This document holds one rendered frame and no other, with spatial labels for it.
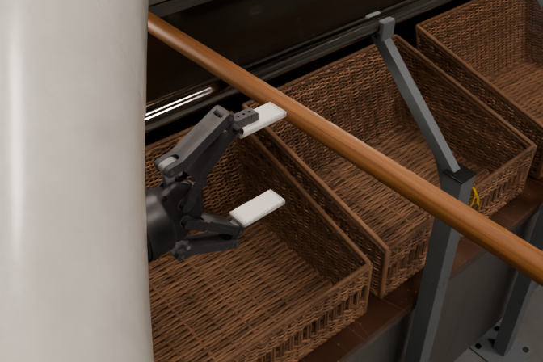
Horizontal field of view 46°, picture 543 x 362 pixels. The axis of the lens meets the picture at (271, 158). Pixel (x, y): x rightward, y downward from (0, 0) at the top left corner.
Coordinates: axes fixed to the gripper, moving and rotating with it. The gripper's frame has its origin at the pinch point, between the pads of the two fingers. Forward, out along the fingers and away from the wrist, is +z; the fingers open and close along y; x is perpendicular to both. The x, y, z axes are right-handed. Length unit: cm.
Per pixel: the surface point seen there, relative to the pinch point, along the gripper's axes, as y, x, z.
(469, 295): 78, -1, 68
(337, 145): -1.3, 4.6, 6.8
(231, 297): 60, -27, 12
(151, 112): 1.0, -20.0, -4.8
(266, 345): 49.0, -7.2, 4.9
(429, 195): -1.7, 18.4, 7.2
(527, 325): 118, 2, 105
